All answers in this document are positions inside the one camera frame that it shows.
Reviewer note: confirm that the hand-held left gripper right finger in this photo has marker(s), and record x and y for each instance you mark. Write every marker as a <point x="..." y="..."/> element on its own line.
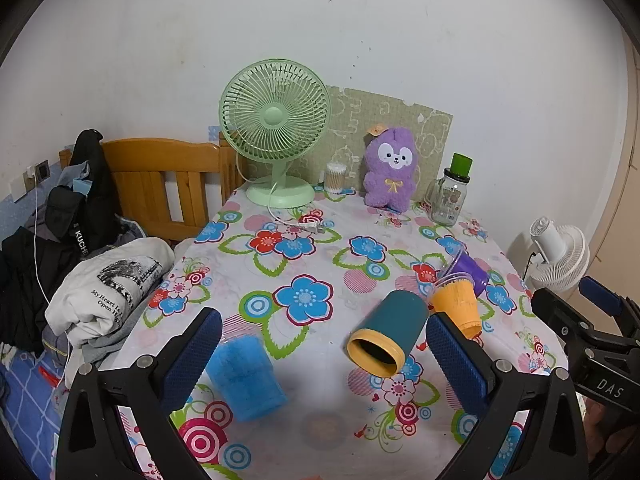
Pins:
<point x="457" y="360"/>

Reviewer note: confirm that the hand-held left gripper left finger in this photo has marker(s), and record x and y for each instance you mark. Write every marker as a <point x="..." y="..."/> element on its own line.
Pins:
<point x="192" y="355"/>

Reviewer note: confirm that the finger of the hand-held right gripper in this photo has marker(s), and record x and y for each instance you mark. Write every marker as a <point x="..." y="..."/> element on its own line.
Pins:
<point x="602" y="295"/>
<point x="560" y="317"/>

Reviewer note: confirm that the teal cup with yellow rim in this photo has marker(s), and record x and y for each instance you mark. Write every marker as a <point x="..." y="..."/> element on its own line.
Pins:
<point x="395" y="322"/>

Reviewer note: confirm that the orange cup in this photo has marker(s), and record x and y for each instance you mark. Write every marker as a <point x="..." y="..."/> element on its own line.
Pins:
<point x="457" y="307"/>

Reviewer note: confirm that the blue cup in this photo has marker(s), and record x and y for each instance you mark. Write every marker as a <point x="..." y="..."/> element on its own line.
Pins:
<point x="245" y="380"/>

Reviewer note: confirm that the clear plastic cup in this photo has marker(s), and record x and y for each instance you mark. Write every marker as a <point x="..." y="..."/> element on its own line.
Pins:
<point x="452" y="275"/>

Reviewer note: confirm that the purple cup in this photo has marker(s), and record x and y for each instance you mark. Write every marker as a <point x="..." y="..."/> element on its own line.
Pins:
<point x="472" y="272"/>

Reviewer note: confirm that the person's right hand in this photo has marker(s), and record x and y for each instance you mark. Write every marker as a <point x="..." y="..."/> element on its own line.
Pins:
<point x="607" y="432"/>

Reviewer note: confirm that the white standing fan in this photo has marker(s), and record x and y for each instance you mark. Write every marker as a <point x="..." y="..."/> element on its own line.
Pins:
<point x="562" y="255"/>

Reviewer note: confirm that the grey garment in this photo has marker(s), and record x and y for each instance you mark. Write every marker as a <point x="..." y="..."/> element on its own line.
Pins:
<point x="100" y="347"/>

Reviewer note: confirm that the white printed shirt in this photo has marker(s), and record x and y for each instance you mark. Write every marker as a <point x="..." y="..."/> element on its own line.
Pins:
<point x="115" y="280"/>

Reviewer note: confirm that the floral tablecloth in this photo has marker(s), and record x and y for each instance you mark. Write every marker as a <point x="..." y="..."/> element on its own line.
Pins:
<point x="320" y="260"/>

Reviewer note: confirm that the glass jar with green lid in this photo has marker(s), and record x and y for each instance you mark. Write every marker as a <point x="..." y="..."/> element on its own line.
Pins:
<point x="450" y="195"/>

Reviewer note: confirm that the blue checked bed sheet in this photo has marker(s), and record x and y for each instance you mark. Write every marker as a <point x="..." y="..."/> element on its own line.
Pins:
<point x="27" y="410"/>

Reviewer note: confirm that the wooden bed headboard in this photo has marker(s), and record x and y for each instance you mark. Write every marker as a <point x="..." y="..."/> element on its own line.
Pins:
<point x="150" y="180"/>

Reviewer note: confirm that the black jacket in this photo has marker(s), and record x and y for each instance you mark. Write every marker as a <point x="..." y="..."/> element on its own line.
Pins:
<point x="60" y="220"/>

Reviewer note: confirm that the purple plush toy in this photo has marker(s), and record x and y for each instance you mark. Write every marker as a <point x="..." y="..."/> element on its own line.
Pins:
<point x="390" y="172"/>

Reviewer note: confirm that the cotton swab container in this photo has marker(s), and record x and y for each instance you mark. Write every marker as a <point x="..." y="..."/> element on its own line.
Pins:
<point x="336" y="177"/>

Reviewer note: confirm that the green desk fan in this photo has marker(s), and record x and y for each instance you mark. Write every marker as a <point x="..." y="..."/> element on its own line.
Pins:
<point x="275" y="115"/>

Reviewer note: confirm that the wall socket with charger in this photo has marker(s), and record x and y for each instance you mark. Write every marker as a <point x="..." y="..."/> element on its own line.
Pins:
<point x="39" y="171"/>

